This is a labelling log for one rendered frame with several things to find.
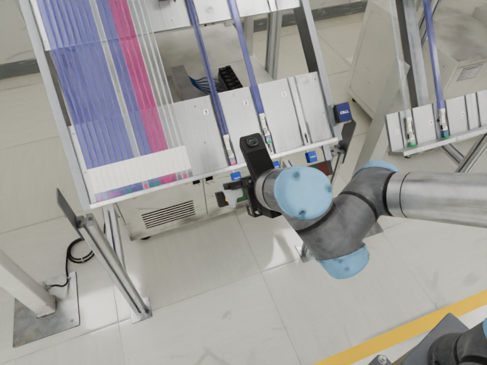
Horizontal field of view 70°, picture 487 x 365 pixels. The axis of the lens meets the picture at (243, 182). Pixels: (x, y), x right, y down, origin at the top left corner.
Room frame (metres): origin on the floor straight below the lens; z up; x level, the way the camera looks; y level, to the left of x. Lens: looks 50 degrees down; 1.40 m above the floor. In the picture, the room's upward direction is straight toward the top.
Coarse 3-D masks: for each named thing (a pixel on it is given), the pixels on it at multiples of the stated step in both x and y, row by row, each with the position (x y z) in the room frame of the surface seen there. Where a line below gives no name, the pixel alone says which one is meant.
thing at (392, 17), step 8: (392, 0) 0.93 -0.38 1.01; (392, 8) 0.92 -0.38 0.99; (392, 16) 0.90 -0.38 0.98; (392, 24) 0.89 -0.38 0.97; (392, 32) 0.88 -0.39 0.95; (392, 40) 0.87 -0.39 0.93; (400, 48) 0.85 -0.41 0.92; (400, 56) 0.84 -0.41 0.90; (400, 64) 0.82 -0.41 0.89; (400, 72) 0.81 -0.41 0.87; (400, 80) 0.80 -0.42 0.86; (400, 88) 0.79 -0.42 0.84; (408, 104) 0.76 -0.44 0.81; (408, 112) 0.74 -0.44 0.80
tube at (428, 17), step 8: (424, 0) 0.96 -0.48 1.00; (424, 8) 0.95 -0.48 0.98; (432, 24) 0.92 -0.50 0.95; (432, 32) 0.90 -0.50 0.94; (432, 40) 0.89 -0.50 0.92; (432, 48) 0.88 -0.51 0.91; (432, 56) 0.86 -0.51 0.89; (432, 64) 0.85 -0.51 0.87; (440, 80) 0.82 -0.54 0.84; (440, 88) 0.81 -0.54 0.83; (440, 96) 0.79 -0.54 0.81; (440, 104) 0.78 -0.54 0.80; (440, 112) 0.77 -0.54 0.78; (440, 120) 0.76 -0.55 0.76; (448, 136) 0.72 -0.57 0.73
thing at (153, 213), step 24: (168, 48) 1.39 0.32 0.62; (192, 48) 1.39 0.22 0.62; (216, 48) 1.39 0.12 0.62; (240, 48) 1.39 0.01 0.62; (168, 72) 1.20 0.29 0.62; (192, 72) 1.20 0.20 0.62; (216, 72) 1.20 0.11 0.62; (240, 72) 1.20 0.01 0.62; (264, 72) 1.20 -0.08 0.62; (240, 168) 0.95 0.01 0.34; (168, 192) 0.85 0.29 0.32; (192, 192) 0.88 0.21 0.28; (120, 216) 0.78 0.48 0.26; (144, 216) 0.81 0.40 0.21; (168, 216) 0.84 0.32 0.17; (192, 216) 0.87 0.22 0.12
